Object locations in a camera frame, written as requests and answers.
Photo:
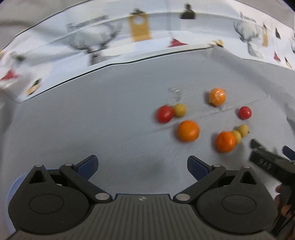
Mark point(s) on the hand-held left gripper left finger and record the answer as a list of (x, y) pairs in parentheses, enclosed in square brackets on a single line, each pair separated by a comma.
[(88, 165)]

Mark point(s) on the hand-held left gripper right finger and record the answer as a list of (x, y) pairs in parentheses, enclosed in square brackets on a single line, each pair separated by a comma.
[(197, 166)]

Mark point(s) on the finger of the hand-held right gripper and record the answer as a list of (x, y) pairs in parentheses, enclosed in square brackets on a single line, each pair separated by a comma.
[(257, 144), (289, 152)]

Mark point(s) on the yellow-green round fruit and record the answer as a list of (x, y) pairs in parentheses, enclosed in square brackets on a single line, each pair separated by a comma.
[(243, 129), (180, 110), (237, 136)]

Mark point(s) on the red tomato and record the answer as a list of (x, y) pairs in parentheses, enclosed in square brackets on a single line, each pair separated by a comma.
[(244, 112), (164, 114)]

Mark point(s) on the light blue plate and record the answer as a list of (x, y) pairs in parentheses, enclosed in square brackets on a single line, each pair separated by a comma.
[(14, 187)]

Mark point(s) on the person's right hand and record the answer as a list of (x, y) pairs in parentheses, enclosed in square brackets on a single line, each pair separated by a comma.
[(280, 203)]

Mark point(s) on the grey printed tablecloth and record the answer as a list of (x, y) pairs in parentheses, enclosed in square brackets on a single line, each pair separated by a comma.
[(92, 115)]

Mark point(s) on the plastic-wrapped orange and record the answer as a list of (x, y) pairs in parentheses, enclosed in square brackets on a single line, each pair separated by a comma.
[(217, 97)]

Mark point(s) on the small clear plastic piece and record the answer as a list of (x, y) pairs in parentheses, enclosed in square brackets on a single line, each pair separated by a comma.
[(174, 92)]

